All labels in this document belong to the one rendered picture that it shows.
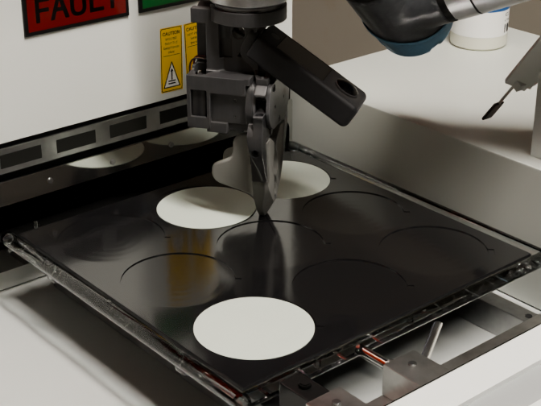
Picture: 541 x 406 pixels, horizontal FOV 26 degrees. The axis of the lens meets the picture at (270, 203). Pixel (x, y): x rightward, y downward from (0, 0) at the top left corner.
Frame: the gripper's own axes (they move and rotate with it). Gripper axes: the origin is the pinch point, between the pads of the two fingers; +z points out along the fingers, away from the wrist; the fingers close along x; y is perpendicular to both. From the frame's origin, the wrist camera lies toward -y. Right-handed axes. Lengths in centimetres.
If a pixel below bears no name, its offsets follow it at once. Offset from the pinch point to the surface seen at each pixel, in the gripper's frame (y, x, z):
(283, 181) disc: 0.9, -8.3, 1.3
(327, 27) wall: 52, -254, 58
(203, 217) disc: 6.2, 2.6, 1.2
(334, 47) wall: 50, -253, 64
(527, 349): -26.8, 28.4, -4.7
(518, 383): -26.5, 32.3, -4.3
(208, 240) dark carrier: 4.2, 7.0, 1.3
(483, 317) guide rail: -21.8, 2.8, 8.1
